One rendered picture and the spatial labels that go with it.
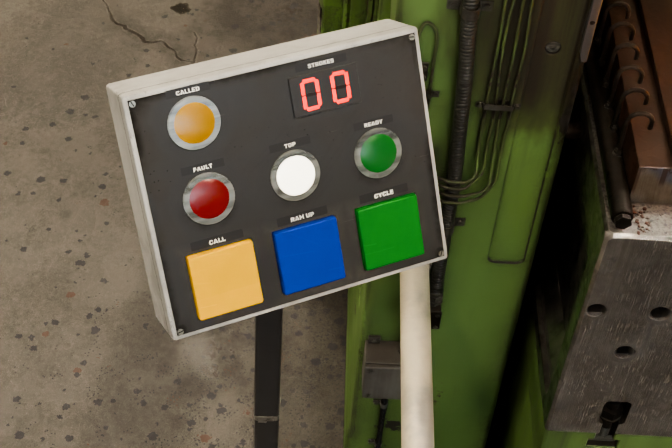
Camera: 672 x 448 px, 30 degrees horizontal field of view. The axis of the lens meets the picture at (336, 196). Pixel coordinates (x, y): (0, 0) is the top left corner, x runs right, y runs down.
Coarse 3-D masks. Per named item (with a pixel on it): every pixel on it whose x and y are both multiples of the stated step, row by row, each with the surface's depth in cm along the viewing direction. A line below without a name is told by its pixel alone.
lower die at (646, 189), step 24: (624, 0) 181; (648, 0) 179; (648, 24) 175; (624, 48) 173; (648, 48) 173; (624, 72) 170; (648, 72) 170; (624, 120) 166; (648, 120) 163; (624, 144) 165; (648, 144) 160; (648, 168) 157; (648, 192) 160
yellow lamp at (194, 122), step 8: (192, 104) 131; (200, 104) 131; (184, 112) 131; (192, 112) 131; (200, 112) 131; (208, 112) 132; (176, 120) 131; (184, 120) 131; (192, 120) 131; (200, 120) 132; (208, 120) 132; (176, 128) 131; (184, 128) 131; (192, 128) 132; (200, 128) 132; (208, 128) 132; (184, 136) 132; (192, 136) 132; (200, 136) 132; (208, 136) 133
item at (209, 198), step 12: (204, 180) 134; (216, 180) 134; (192, 192) 133; (204, 192) 134; (216, 192) 134; (228, 192) 135; (192, 204) 134; (204, 204) 134; (216, 204) 135; (204, 216) 135; (216, 216) 135
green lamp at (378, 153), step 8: (376, 136) 140; (384, 136) 140; (368, 144) 140; (376, 144) 140; (384, 144) 140; (392, 144) 141; (368, 152) 140; (376, 152) 140; (384, 152) 141; (392, 152) 141; (368, 160) 140; (376, 160) 140; (384, 160) 141; (392, 160) 141; (368, 168) 140; (376, 168) 141; (384, 168) 141
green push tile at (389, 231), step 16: (368, 208) 141; (384, 208) 142; (400, 208) 143; (416, 208) 144; (368, 224) 142; (384, 224) 142; (400, 224) 143; (416, 224) 144; (368, 240) 142; (384, 240) 143; (400, 240) 144; (416, 240) 145; (368, 256) 143; (384, 256) 144; (400, 256) 144
